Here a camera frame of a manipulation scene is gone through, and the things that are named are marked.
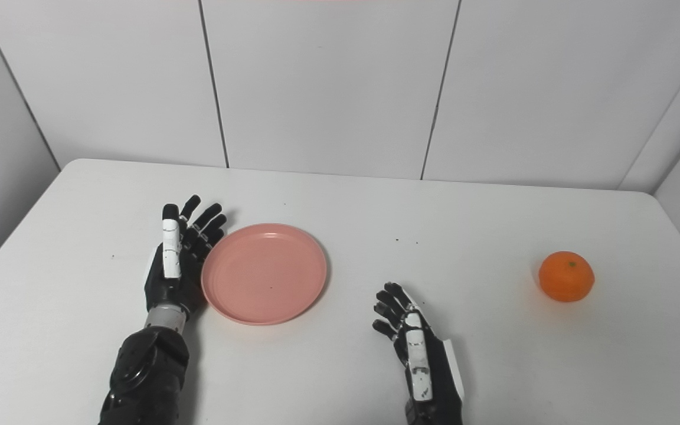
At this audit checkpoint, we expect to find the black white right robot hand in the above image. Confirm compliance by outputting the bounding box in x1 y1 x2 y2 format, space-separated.
372 282 466 425

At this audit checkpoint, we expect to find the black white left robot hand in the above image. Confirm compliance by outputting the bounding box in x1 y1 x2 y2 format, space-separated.
143 195 228 318

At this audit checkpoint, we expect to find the pink round plate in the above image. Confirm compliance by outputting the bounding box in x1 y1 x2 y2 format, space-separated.
201 223 328 326

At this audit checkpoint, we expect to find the orange fruit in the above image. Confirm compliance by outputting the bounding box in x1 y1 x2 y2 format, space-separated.
538 251 596 303

